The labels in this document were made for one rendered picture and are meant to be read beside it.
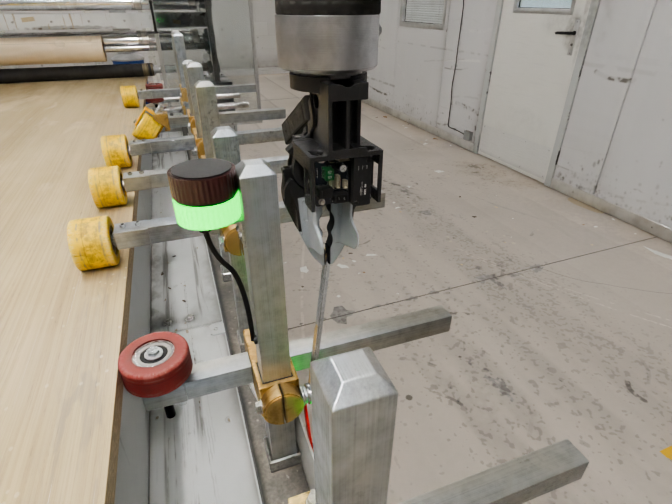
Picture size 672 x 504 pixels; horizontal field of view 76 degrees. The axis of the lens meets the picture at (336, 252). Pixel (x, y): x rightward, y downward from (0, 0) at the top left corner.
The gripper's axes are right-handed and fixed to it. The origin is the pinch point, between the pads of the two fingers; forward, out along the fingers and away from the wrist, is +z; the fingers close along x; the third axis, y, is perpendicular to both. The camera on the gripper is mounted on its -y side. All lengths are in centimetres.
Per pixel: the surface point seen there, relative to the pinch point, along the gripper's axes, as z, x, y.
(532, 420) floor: 101, 85, -30
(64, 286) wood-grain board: 11.1, -33.6, -21.8
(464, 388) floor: 101, 71, -50
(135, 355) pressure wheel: 10.8, -23.2, -2.1
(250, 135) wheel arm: 5, 5, -75
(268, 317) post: 4.6, -8.0, 4.2
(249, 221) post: -7.3, -8.9, 4.3
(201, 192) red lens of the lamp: -11.3, -12.9, 5.5
